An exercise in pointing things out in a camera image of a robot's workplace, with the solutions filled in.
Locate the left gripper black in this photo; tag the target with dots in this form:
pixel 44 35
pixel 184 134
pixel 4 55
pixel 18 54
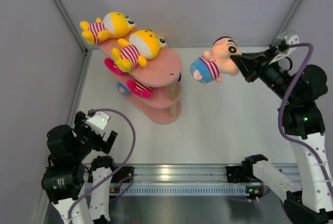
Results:
pixel 80 126

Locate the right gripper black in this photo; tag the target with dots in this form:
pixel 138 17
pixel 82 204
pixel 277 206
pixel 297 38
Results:
pixel 249 66

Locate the peach-faced boy plush doll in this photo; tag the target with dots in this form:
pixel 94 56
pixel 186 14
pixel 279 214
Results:
pixel 211 65

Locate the pink plush striped shirt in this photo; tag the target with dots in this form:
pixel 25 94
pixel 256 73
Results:
pixel 111 65

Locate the white pink-eared plush toy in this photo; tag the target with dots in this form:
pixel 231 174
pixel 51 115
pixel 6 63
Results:
pixel 139 89

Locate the yellow plush striped shirt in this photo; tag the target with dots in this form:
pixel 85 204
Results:
pixel 141 46

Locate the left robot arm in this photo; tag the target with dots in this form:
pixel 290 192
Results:
pixel 77 179

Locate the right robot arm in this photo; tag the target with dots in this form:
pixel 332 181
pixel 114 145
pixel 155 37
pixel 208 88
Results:
pixel 301 123

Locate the blue plush under shelf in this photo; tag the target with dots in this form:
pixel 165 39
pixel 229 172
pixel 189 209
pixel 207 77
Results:
pixel 122 88

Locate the pink three-tier wooden shelf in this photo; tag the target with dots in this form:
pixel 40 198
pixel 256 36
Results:
pixel 162 73

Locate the large yellow plush on shelf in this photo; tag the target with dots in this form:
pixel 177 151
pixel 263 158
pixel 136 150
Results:
pixel 113 25

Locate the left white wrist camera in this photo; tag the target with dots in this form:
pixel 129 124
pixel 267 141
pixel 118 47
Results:
pixel 98 121

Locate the aluminium front rail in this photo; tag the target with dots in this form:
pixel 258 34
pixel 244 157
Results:
pixel 179 173

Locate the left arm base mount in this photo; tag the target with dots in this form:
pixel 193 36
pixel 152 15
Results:
pixel 123 175

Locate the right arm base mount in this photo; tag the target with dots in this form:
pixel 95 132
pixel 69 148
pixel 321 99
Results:
pixel 239 174

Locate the slotted grey cable duct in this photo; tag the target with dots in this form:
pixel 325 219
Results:
pixel 186 190

